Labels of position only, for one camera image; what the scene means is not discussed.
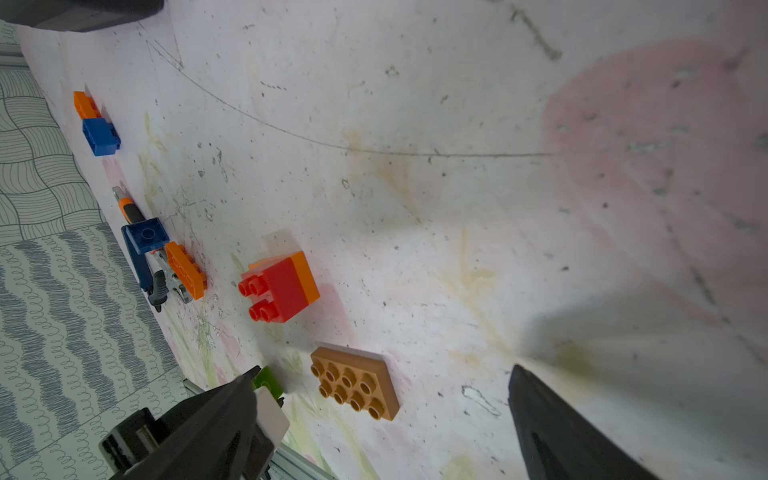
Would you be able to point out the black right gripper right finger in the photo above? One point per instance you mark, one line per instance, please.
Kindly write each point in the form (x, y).
(557, 442)

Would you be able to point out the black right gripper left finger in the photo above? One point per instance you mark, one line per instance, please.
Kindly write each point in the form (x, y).
(206, 436)

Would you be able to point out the small green lego brick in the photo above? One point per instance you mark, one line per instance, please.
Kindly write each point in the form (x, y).
(265, 378)

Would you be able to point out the tan lego plate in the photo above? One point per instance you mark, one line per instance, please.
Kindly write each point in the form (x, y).
(359, 381)

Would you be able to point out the red lego brick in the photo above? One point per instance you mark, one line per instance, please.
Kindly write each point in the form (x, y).
(275, 290)

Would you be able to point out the orange lego brick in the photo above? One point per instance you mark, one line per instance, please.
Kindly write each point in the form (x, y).
(301, 267)
(85, 106)
(192, 278)

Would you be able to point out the small blue lego brick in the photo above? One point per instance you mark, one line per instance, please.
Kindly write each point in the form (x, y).
(145, 236)

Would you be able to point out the blue lego brick far left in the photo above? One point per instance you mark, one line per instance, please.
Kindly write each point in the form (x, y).
(101, 136)

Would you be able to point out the black plastic carrying case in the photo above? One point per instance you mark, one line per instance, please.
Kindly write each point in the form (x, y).
(77, 15)

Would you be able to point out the orange handled tool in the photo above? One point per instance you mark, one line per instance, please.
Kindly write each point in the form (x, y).
(157, 259)

